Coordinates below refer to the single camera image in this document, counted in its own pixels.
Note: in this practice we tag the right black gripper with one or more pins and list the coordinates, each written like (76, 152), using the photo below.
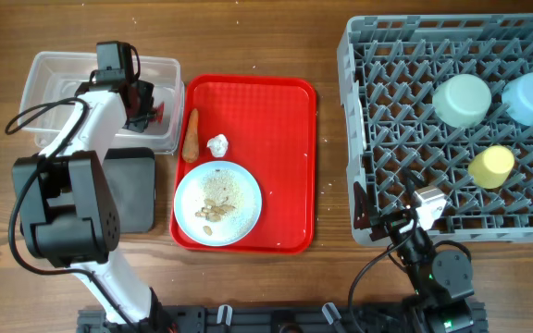
(390, 221)

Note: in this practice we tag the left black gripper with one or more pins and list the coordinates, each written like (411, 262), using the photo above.
(147, 87)

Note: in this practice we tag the red snack wrapper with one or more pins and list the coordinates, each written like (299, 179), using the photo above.
(158, 113)

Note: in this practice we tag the yellow cup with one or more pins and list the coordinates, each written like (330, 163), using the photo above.
(492, 167)

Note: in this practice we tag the orange carrot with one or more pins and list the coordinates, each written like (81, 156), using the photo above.
(190, 149)

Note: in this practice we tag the green bowl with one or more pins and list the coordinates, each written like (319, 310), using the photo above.
(462, 101)

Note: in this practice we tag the white tissue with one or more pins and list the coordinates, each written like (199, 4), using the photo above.
(218, 146)

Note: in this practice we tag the light blue plate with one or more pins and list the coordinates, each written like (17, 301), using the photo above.
(218, 180)

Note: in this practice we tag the light blue bowl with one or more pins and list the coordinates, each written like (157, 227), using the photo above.
(518, 96)

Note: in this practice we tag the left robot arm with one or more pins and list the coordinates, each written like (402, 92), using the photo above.
(64, 220)

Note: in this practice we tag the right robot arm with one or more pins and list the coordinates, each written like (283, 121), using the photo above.
(441, 273)

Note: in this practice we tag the grey dishwasher rack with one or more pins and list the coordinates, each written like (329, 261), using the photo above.
(389, 67)

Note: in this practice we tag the clear plastic bin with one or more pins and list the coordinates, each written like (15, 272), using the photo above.
(58, 75)

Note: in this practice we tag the black plastic tray bin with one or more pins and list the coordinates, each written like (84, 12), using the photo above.
(130, 174)

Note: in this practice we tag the red serving tray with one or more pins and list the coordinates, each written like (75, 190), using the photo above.
(270, 124)

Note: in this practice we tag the peanut pile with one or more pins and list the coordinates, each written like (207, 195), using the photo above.
(215, 215)

